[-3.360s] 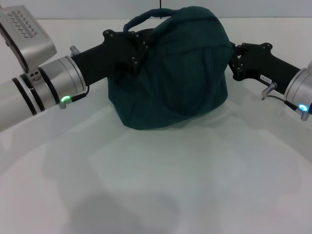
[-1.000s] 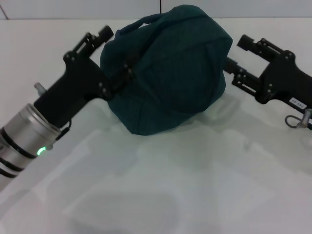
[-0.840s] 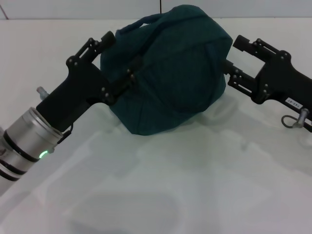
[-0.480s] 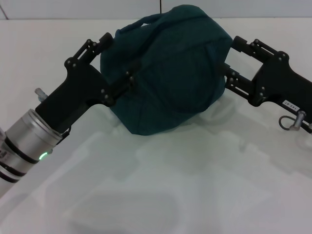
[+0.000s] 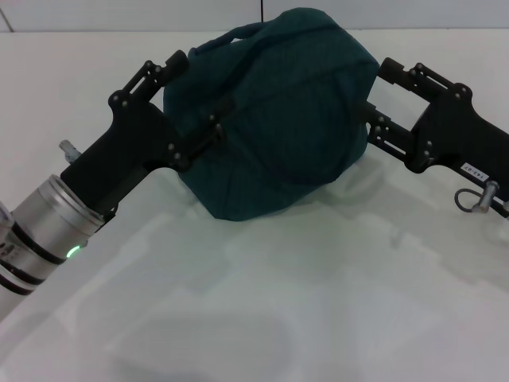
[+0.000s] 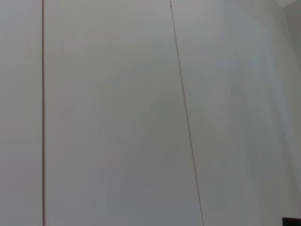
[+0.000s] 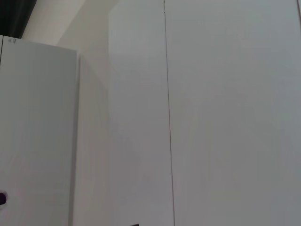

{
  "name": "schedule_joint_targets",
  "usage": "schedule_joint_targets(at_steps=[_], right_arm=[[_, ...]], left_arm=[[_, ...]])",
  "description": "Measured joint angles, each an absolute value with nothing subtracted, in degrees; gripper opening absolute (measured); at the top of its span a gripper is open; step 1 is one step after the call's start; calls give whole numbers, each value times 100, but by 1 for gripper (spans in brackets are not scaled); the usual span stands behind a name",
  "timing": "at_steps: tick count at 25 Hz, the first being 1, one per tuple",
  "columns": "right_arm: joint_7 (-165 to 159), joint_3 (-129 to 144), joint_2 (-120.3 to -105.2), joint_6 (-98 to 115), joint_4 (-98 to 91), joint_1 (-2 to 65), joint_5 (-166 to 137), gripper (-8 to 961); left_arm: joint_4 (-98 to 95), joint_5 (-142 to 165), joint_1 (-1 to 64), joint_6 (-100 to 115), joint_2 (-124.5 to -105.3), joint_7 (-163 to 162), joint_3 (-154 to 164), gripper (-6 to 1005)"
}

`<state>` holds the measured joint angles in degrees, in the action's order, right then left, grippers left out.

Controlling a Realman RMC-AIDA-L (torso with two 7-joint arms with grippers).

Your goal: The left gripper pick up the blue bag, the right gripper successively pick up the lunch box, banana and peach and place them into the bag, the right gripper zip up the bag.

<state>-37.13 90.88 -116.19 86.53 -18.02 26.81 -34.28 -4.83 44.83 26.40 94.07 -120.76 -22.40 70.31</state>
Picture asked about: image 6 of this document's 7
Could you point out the black furniture frame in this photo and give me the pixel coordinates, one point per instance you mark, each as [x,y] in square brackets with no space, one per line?
[291,221]

